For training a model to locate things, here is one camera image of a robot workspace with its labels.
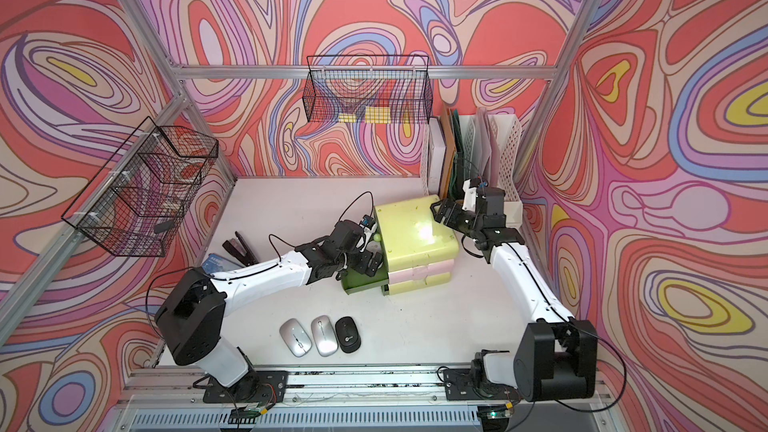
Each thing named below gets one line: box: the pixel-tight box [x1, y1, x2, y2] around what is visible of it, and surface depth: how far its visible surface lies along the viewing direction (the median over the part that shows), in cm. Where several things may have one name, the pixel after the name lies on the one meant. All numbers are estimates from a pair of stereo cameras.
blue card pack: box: [202, 253, 244, 275], surface depth 97 cm
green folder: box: [449, 109, 466, 199], surface depth 93 cm
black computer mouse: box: [335, 316, 361, 353], surface depth 82 cm
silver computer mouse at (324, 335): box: [311, 315, 339, 357], surface depth 82 cm
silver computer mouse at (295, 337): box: [279, 318, 313, 358], surface depth 82 cm
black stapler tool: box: [222, 231, 259, 267], surface depth 100 cm
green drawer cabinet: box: [374, 194, 460, 296], surface depth 80 cm
